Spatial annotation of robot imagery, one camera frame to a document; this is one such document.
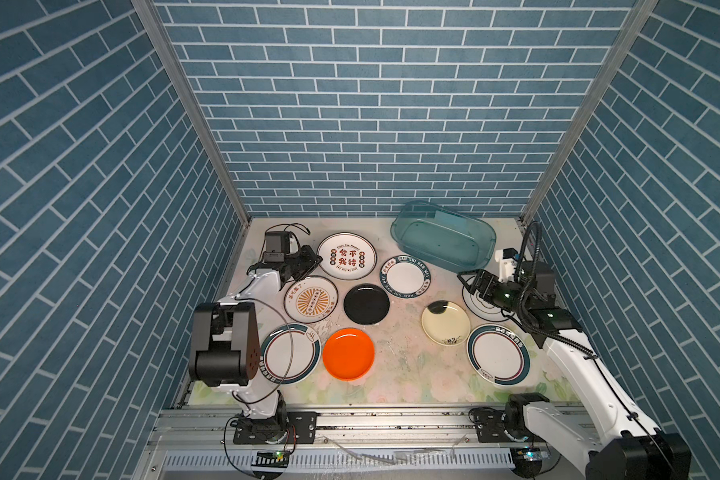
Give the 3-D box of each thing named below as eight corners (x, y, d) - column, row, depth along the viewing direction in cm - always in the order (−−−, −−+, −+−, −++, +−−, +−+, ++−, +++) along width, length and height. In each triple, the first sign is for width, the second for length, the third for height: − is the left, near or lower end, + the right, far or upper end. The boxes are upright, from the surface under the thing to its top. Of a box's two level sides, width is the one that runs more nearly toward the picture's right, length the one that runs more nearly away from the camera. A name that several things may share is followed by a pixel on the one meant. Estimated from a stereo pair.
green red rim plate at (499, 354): (473, 386, 82) (475, 384, 81) (462, 327, 94) (463, 324, 92) (537, 386, 83) (541, 384, 81) (518, 327, 94) (521, 324, 92)
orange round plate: (320, 380, 83) (319, 378, 82) (326, 331, 92) (325, 328, 91) (374, 380, 83) (374, 378, 82) (374, 331, 93) (374, 328, 91)
